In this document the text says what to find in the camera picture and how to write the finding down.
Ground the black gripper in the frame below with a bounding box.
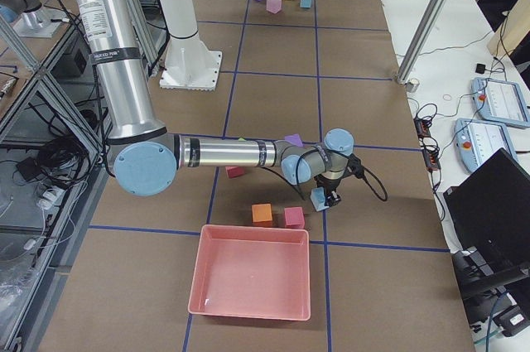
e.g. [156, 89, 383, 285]
[315, 175, 343, 207]

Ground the light blue foam block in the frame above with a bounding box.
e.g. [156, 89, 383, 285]
[300, 0, 313, 9]
[310, 187, 329, 212]

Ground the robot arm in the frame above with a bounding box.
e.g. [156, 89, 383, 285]
[1, 0, 50, 30]
[75, 0, 363, 210]

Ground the magenta foam block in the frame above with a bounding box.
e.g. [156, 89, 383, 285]
[283, 206, 306, 229]

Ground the orange foam block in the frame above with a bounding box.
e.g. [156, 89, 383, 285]
[252, 203, 273, 227]

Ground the pink foam block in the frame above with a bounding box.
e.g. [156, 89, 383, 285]
[225, 166, 245, 179]

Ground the pink plastic bin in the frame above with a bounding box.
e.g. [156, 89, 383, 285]
[188, 224, 311, 321]

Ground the small metal cylinder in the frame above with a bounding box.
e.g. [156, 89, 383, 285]
[405, 78, 420, 94]

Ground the blue teach pendant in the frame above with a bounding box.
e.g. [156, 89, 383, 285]
[455, 118, 518, 172]
[470, 78, 529, 128]

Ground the black laptop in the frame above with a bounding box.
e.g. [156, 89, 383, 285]
[444, 148, 529, 262]

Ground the lilac foam block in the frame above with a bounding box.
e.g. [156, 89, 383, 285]
[266, 0, 282, 14]

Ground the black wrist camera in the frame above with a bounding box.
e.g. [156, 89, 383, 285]
[344, 153, 366, 180]

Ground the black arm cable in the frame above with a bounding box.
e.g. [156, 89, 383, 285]
[285, 142, 389, 204]

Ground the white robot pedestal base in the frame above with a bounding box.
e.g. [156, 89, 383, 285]
[159, 0, 222, 91]

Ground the aluminium frame post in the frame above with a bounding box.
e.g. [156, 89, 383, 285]
[395, 0, 447, 84]

